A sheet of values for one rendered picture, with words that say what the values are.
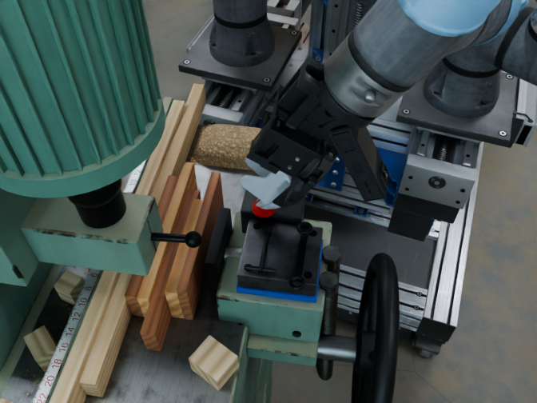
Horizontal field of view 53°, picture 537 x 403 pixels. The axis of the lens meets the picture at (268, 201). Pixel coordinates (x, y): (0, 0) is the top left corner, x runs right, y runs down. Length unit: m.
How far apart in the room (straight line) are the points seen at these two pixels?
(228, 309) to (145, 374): 0.13
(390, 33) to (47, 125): 0.28
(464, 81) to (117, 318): 0.78
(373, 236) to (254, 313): 1.03
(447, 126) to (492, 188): 1.10
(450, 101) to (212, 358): 0.72
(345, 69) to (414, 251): 1.22
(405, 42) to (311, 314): 0.35
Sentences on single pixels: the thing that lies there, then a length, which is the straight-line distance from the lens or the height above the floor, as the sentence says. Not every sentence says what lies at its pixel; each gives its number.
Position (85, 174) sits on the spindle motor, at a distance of 0.46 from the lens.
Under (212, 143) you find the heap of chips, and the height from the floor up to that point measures 0.93.
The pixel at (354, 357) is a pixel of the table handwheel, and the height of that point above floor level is 0.82.
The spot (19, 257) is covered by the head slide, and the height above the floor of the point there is 1.04.
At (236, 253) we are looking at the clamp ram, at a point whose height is 0.96.
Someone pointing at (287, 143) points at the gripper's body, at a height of 1.17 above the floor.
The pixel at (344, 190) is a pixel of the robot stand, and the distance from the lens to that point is 1.39.
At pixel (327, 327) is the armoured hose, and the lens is 0.78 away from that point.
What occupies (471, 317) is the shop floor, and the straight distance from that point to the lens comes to 1.86.
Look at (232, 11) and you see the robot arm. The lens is 1.18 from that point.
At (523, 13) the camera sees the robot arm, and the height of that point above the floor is 1.04.
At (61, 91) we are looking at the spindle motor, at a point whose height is 1.30.
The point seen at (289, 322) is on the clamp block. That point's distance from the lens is 0.70.
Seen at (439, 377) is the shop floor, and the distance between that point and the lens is 1.73.
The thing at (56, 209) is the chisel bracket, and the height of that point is 1.07.
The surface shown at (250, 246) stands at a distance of 0.66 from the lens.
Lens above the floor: 1.54
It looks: 50 degrees down
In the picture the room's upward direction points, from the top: straight up
